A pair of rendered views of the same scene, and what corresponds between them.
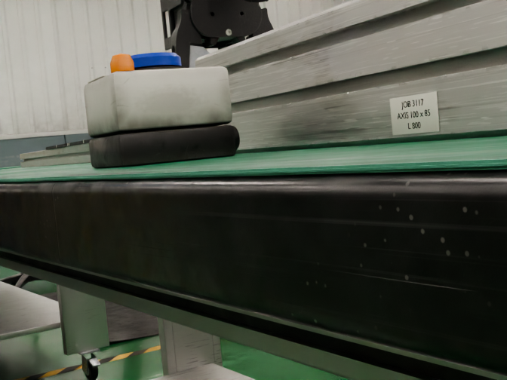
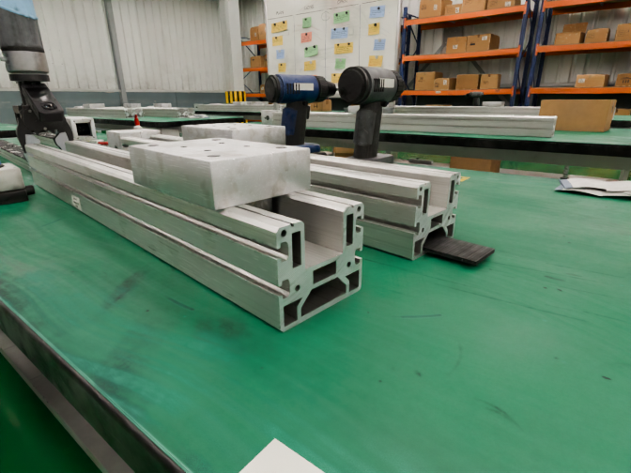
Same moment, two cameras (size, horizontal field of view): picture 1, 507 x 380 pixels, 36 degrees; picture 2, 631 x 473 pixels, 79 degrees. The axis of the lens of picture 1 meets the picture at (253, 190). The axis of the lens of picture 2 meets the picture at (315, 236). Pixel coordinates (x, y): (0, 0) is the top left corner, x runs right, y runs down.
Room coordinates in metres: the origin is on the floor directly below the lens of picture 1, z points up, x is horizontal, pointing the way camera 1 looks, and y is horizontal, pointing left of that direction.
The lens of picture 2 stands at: (-0.28, -0.24, 0.95)
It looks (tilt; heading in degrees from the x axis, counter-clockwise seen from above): 20 degrees down; 340
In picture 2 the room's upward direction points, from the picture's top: straight up
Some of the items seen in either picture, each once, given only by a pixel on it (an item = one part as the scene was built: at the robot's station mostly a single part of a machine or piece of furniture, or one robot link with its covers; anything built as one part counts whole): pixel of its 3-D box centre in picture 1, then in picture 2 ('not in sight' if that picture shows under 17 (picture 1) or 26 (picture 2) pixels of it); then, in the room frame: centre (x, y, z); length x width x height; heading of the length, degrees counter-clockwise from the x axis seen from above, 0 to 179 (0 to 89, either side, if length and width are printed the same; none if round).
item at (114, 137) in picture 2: not in sight; (130, 149); (0.82, -0.15, 0.83); 0.12 x 0.09 x 0.10; 115
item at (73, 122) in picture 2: not in sight; (77, 129); (1.73, 0.13, 0.83); 0.11 x 0.10 x 0.10; 116
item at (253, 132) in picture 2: not in sight; (233, 144); (0.43, -0.35, 0.87); 0.16 x 0.11 x 0.07; 25
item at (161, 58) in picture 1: (152, 69); not in sight; (0.54, 0.06, 0.84); 0.04 x 0.04 x 0.02
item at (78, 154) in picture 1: (79, 154); (3, 148); (1.32, 0.28, 0.79); 0.96 x 0.04 x 0.03; 25
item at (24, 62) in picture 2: not in sight; (24, 64); (0.76, 0.02, 1.02); 0.08 x 0.08 x 0.05
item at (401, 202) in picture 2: not in sight; (236, 172); (0.43, -0.35, 0.82); 0.80 x 0.10 x 0.09; 25
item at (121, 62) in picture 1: (121, 62); not in sight; (0.50, 0.08, 0.85); 0.02 x 0.02 x 0.01
